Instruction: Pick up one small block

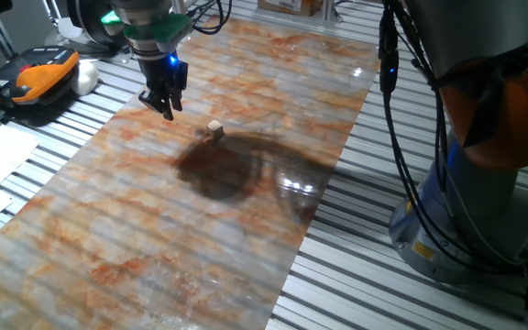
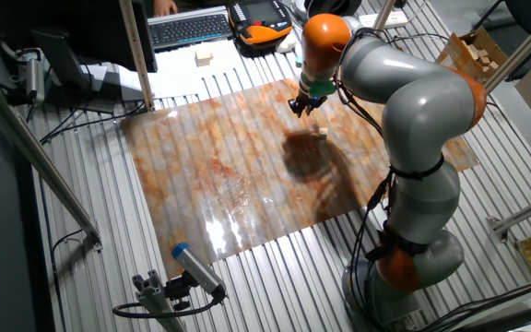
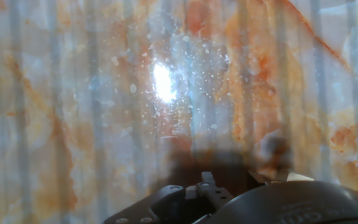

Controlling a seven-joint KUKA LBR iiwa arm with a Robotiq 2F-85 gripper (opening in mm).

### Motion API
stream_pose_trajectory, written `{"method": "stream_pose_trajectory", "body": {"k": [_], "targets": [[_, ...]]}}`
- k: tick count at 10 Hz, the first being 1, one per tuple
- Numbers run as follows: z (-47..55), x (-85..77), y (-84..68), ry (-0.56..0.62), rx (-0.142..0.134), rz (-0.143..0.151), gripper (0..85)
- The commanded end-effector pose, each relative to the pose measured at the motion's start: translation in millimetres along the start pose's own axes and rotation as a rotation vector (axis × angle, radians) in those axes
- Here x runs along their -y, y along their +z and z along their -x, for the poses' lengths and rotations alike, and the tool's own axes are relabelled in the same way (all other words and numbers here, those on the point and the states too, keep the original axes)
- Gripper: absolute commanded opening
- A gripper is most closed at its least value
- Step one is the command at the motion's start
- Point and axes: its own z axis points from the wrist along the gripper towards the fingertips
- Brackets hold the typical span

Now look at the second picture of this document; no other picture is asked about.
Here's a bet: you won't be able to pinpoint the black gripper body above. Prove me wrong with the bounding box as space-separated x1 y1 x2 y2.
292 93 327 111

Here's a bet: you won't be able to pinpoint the large pale wooden block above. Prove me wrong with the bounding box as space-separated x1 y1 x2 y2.
194 50 215 68

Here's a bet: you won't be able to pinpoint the person's hand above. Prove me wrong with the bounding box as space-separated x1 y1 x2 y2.
151 0 179 18

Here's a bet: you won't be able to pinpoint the white rounded object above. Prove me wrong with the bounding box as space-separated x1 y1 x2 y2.
275 33 299 54

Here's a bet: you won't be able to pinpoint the orange and black teach pendant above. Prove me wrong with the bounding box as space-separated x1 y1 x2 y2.
227 0 294 48

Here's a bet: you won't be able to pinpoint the black round fan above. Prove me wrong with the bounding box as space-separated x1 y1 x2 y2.
302 0 364 20

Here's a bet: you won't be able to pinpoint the orange marble pattern mat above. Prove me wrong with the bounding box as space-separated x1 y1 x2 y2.
120 47 480 279

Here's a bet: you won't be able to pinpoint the white power strip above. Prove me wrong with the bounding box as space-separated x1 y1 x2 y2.
358 10 409 31

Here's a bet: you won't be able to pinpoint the large white paper sheet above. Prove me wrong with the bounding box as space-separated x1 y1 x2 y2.
117 39 266 101

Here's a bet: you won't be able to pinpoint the black keyboard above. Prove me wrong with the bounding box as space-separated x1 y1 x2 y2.
147 12 234 52

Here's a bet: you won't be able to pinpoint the brown cardboard box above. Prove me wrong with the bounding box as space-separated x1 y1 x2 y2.
434 26 511 93

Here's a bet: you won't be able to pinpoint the low aluminium beam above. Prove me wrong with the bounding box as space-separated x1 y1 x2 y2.
485 188 531 242

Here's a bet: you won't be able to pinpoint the black computer monitor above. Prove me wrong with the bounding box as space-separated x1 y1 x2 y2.
0 0 159 114

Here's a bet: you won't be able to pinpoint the long diagonal aluminium beam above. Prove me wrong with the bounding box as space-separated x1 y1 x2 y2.
0 68 104 253

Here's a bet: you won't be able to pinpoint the green gripper mount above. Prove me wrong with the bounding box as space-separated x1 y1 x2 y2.
294 54 338 100

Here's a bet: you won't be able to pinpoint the short aluminium frame post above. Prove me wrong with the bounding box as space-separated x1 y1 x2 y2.
371 0 396 33

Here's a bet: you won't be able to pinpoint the aluminium post beside monitor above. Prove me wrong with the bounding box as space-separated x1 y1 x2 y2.
118 0 157 113

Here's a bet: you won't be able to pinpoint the silver camera with blue cap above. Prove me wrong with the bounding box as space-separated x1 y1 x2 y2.
171 242 228 299

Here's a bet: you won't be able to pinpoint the thin black table cables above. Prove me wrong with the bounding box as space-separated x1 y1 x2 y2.
38 99 148 145

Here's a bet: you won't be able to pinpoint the long aluminium frame post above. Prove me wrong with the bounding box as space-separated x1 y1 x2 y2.
465 0 531 114

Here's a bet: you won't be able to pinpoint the aluminium camera mount profile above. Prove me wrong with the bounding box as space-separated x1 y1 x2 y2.
131 269 189 332

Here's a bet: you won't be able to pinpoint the black camera cable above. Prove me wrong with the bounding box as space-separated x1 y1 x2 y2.
112 294 221 320

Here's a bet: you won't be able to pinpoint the silver camera with black cable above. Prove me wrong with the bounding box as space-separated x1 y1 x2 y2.
16 48 47 105

